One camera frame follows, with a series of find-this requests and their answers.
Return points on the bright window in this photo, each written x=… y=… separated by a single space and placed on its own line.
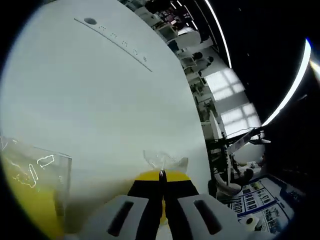
x=232 y=102

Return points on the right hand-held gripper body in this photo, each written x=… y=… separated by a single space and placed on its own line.
x=251 y=222

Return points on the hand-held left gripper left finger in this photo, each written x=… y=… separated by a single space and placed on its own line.
x=130 y=220

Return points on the wall poster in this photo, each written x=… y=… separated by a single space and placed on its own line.
x=267 y=202

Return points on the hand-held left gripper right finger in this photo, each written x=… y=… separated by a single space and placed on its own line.
x=190 y=220

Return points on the wide ceiling light strip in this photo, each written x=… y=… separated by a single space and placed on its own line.
x=287 y=92

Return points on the table power socket panel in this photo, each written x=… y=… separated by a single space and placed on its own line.
x=112 y=37

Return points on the thin ceiling light strip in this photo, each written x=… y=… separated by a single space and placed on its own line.
x=220 y=35

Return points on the yellow rectangular silicone block bagged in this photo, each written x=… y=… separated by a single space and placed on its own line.
x=30 y=200

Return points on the yellow round silicone block bagged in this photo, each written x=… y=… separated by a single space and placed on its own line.
x=175 y=165

